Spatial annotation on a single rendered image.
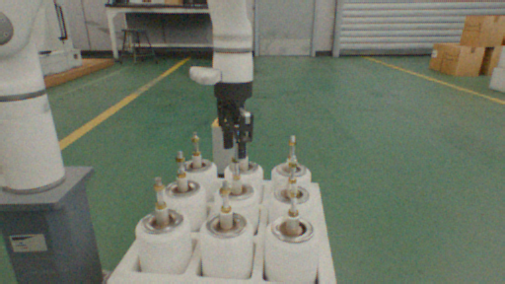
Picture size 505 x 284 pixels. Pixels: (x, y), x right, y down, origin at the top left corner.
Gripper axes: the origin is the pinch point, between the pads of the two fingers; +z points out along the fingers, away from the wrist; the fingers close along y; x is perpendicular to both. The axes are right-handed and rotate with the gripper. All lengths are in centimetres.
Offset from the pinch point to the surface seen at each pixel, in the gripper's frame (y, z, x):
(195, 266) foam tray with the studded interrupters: -10.4, 17.3, 11.8
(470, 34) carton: 173, -11, -342
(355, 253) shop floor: -4.4, 34.8, -33.3
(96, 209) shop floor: 49, 35, 30
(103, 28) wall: 538, -9, 7
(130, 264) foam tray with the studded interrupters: -4.8, 17.4, 22.3
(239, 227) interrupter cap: -12.5, 9.8, 4.2
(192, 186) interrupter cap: 5.4, 9.9, 7.7
